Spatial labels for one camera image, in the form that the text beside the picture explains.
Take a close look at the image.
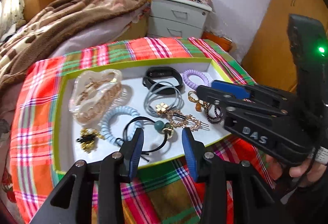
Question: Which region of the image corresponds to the grey flower hair tie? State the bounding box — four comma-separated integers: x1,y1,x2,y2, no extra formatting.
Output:
143,81,185,118

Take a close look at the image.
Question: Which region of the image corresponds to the purple spiral hair tie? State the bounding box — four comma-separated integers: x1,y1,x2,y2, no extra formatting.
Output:
182,69,210,91

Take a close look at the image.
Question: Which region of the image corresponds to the black gold bow hair tie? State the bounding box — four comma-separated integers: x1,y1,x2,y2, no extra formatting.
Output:
76,128,105,153

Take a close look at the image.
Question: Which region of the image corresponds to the orange cardboard box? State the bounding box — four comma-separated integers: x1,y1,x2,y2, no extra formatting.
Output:
201,31,237,52

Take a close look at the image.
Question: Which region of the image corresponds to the pearl hair claw clip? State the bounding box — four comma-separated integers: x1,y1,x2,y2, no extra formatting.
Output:
69,69,122,126

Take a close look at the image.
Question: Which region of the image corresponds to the grey bedside cabinet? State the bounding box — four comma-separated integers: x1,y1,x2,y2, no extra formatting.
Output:
147,0,212,38

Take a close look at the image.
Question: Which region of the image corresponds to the plaid bed cloth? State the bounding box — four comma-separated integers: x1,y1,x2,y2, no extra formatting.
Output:
9,37,276,224

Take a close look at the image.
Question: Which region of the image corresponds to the dotted curtain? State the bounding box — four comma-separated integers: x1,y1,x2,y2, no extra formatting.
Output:
1,0,25,36

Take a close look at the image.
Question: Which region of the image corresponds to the brown patterned blanket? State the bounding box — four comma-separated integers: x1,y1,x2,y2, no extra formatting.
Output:
1,0,148,89

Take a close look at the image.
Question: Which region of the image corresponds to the gold chain hair clip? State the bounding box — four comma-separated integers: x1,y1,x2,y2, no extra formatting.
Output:
165,110,209,131

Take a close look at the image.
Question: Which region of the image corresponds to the light blue spiral hair tie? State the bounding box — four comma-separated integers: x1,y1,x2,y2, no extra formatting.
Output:
100,106,143,147

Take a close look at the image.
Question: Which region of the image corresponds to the wooden door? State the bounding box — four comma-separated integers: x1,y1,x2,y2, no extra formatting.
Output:
242,0,327,92

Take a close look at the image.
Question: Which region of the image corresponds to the black smart band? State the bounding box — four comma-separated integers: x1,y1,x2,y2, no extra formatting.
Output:
142,66,184,95

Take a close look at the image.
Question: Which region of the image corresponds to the yellow-green shallow box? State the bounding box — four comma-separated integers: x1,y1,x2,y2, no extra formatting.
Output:
53,58,232,175

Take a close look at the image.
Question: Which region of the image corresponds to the person's right hand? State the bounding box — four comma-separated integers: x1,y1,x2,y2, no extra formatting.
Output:
266,154,327,187

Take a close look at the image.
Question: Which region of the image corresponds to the dark beaded bracelet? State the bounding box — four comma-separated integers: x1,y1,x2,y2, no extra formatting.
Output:
188,90,225,124

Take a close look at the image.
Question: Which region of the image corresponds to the black teal bead hair tie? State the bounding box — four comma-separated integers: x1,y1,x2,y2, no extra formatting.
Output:
116,116,175,162

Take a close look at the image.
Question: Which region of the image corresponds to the floral bed sheet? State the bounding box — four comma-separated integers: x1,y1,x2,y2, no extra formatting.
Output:
1,111,17,218

